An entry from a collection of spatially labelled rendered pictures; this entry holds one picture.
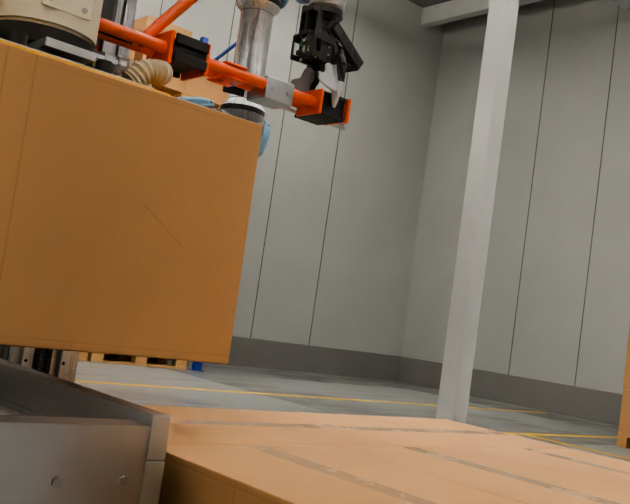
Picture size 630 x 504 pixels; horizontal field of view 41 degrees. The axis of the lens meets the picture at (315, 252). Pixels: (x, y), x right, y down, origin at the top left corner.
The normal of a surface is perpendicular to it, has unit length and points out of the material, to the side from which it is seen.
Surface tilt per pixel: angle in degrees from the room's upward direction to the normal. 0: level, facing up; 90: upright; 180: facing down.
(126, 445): 90
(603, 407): 90
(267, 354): 90
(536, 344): 90
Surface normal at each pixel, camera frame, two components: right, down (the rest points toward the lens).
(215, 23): 0.64, 0.03
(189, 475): -0.74, -0.16
